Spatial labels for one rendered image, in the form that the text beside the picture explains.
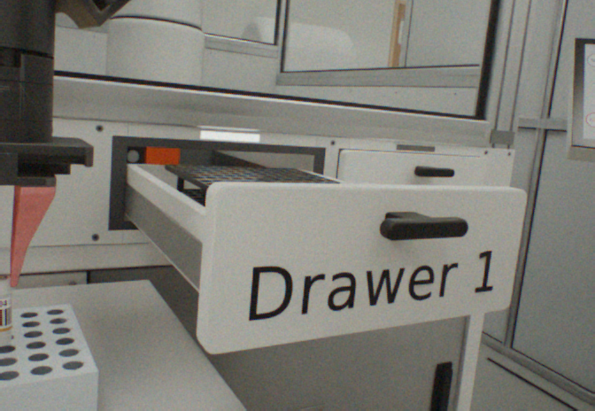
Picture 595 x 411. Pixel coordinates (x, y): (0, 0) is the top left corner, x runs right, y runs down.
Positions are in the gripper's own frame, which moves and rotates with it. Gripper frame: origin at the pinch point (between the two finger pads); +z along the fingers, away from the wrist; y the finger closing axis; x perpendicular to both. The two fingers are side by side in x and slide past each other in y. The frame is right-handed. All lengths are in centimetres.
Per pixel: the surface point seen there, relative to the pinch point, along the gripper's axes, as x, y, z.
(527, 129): -106, -199, -13
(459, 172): -21, -66, -5
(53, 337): -0.6, -3.4, 5.3
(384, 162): -21, -50, -6
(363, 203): 9.8, -22.2, -6.6
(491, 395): -77, -162, 86
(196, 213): 0.8, -13.1, -4.0
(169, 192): -7.0, -13.4, -4.3
